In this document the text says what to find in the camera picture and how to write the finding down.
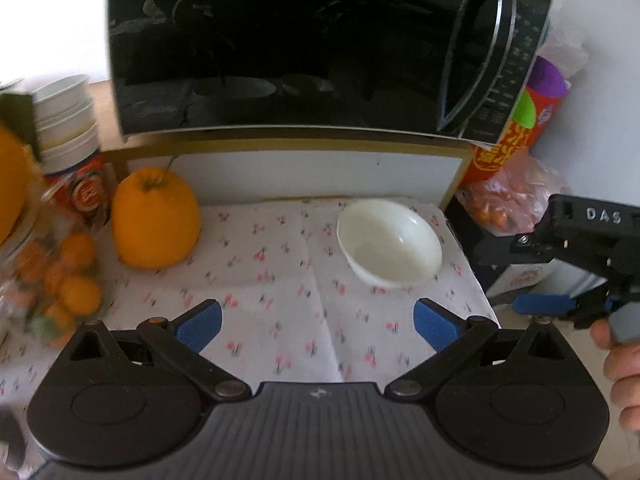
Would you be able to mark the floral tablecloth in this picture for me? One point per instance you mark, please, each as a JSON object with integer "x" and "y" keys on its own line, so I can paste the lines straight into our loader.
{"x": 280, "y": 285}

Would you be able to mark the red snack canister purple lid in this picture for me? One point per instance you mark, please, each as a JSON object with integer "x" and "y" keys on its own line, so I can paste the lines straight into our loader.
{"x": 490, "y": 160}

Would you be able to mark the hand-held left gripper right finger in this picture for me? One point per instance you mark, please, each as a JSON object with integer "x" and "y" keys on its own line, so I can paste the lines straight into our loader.
{"x": 435, "y": 322}

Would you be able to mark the person's right hand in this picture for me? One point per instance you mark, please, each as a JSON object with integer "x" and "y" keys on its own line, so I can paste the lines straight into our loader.
{"x": 625, "y": 375}

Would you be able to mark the pile of small oranges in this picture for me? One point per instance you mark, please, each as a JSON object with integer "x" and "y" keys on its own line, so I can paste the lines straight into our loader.
{"x": 75, "y": 290}

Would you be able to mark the stack of white paper bowls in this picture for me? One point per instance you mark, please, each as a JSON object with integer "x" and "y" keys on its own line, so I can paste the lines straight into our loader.
{"x": 65, "y": 115}

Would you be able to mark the black microwave oven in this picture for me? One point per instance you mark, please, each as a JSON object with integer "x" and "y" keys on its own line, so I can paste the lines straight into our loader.
{"x": 275, "y": 35}

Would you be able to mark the red label paper cup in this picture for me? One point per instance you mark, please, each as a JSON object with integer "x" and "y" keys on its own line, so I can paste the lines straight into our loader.
{"x": 85, "y": 190}

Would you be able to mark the plastic bag of small oranges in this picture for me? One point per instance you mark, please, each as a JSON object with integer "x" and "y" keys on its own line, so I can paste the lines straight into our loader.
{"x": 505, "y": 200}

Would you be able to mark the large orange with leaves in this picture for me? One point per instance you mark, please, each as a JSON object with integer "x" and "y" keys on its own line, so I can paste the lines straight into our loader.
{"x": 10, "y": 185}

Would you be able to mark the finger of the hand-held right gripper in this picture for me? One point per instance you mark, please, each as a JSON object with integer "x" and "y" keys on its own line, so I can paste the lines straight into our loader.
{"x": 500, "y": 251}
{"x": 545, "y": 305}

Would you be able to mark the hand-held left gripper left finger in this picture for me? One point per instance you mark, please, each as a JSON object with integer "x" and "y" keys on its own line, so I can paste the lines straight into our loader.
{"x": 202, "y": 322}

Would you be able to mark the wooden framed white stand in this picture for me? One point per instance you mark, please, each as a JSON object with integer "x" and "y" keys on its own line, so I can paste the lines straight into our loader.
{"x": 300, "y": 170}

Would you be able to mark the white bowl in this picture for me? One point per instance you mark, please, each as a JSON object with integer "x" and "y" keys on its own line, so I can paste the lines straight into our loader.
{"x": 390, "y": 240}

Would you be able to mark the orange with stem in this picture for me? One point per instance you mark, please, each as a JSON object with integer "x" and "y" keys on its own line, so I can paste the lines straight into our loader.
{"x": 155, "y": 220}

